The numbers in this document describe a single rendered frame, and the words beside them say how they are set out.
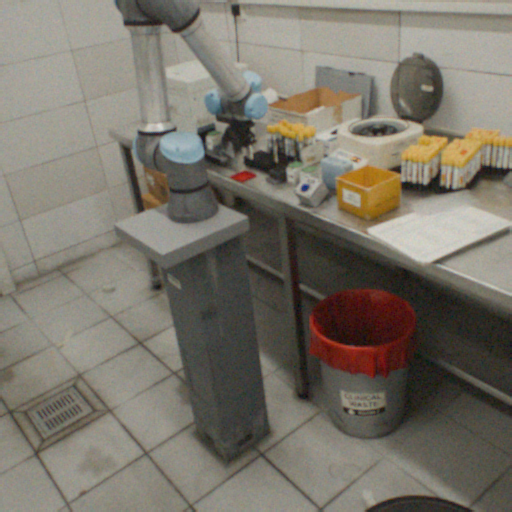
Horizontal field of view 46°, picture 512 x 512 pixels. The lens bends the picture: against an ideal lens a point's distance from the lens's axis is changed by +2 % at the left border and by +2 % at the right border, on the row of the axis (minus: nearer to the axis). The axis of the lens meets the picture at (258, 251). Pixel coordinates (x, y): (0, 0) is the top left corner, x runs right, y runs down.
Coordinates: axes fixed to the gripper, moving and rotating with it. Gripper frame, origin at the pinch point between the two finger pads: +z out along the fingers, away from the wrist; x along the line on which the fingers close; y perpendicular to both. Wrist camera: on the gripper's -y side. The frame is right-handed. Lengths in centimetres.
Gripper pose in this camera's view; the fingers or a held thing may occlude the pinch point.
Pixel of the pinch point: (228, 153)
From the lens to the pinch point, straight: 219.7
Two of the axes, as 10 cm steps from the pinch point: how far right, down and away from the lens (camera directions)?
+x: 7.8, -3.8, 5.0
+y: 5.9, 7.1, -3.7
